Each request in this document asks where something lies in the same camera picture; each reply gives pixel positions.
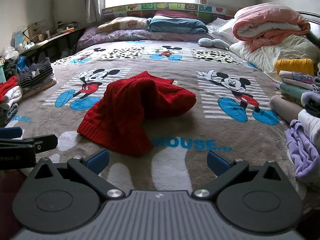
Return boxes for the white plastic bag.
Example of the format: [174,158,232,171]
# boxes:
[2,45,20,61]

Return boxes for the white folded garment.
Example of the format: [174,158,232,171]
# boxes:
[3,86,23,110]

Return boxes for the yellow knit sweater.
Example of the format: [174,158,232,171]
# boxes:
[274,59,315,77]

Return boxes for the pink quilt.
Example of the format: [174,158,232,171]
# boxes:
[232,2,311,53]

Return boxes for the stack of folded clothes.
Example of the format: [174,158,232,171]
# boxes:
[279,70,318,85]

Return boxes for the beige rolled blanket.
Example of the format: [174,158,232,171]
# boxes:
[269,95,306,123]

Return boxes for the mint green folded cloth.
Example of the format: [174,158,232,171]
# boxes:
[279,81,313,101]

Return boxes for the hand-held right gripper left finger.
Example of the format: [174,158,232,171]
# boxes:
[31,149,126,200]

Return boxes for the dark wooden bed board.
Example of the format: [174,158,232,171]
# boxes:
[297,11,320,44]

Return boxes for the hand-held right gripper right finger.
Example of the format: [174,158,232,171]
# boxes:
[191,150,288,200]

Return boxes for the red knit sweater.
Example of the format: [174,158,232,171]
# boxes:
[77,71,197,157]

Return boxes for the green box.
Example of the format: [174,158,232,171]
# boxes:
[0,62,7,84]

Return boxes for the dark red cloth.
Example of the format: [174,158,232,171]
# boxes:
[0,170,27,205]

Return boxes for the colourful printed headboard mat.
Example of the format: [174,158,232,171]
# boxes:
[102,2,248,22]

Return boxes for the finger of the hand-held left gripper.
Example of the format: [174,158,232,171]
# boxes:
[0,134,58,153]
[0,127,23,139]

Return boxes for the white curtain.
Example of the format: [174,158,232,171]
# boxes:
[86,0,105,24]

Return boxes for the purple quilt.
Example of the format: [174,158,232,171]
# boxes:
[76,27,208,52]

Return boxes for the floral pillow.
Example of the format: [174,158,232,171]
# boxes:
[96,17,150,33]

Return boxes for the cream white duvet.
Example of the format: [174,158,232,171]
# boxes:
[229,34,320,80]

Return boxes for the dark red pillow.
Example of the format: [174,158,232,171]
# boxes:
[154,10,200,20]

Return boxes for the dark folded clothes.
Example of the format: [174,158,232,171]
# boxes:
[0,102,19,127]

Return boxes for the cartoon mouse printed blanket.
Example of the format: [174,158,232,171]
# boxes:
[0,39,304,205]

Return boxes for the red folded cloth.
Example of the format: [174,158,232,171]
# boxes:
[0,76,19,103]

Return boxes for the blue folded blanket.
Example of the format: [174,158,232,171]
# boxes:
[146,15,208,34]

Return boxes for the dark grey garment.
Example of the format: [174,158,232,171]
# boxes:
[301,91,320,117]

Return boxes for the blue plastic bag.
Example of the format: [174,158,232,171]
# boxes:
[16,56,33,72]

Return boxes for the light blue plush toy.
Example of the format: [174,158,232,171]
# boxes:
[197,37,230,49]

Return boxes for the lavender garment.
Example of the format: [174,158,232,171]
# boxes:
[285,119,320,180]

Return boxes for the black striped folded clothes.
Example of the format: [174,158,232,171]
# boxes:
[19,57,57,89]

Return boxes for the dark side table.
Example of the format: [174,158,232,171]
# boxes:
[19,26,86,63]

